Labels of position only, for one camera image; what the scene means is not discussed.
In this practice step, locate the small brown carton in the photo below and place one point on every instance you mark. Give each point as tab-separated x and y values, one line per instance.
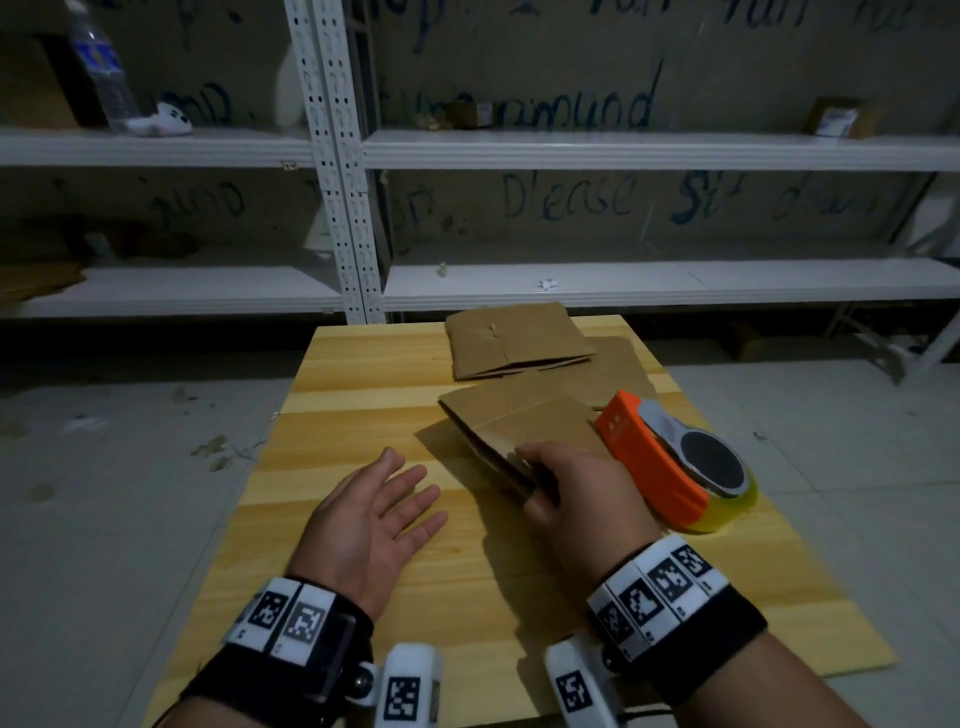
472	114

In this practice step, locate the person's left forearm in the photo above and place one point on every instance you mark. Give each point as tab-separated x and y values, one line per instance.
202	716

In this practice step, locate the black wristband with markers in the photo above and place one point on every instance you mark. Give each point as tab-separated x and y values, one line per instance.
289	619
705	645

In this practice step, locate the person's left hand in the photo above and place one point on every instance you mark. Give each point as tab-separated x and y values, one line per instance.
352	532

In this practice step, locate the person's right forearm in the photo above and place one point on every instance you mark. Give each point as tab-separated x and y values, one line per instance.
772	690

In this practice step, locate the large plain brown carton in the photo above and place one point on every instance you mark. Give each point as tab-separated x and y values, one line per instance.
30	90

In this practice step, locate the white marker cube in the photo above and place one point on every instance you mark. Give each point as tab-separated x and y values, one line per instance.
574	686

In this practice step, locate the white metal shelf rack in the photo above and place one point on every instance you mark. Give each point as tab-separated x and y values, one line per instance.
637	150
187	146

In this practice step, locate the yellow tape roll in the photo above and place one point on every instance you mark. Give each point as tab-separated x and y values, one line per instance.
731	514

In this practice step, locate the orange tape dispenser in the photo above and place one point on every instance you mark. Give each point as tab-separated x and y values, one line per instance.
645	457

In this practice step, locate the black right wristband with markers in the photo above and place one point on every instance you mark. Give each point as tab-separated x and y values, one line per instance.
705	645

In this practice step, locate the clear plastic water bottle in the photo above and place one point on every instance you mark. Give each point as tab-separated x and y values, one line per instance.
101	67

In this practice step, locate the white paper scrap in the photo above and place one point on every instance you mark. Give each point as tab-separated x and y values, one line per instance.
547	284

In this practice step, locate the person's right hand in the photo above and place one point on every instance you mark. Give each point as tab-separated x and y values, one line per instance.
592	510

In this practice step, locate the white dotted plastic gadget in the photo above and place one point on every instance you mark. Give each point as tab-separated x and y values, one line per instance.
169	120

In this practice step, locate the brown cardboard box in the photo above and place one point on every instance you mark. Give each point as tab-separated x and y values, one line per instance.
510	337
540	427

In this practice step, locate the brown cardboard blank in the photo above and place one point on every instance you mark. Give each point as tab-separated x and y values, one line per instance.
622	367

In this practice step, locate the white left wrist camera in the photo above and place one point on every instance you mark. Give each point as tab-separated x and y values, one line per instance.
405	690

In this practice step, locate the black left wristband with markers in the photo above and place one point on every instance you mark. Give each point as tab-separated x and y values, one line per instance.
289	619

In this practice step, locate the carton with white label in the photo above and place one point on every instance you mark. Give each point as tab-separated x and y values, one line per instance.
836	120

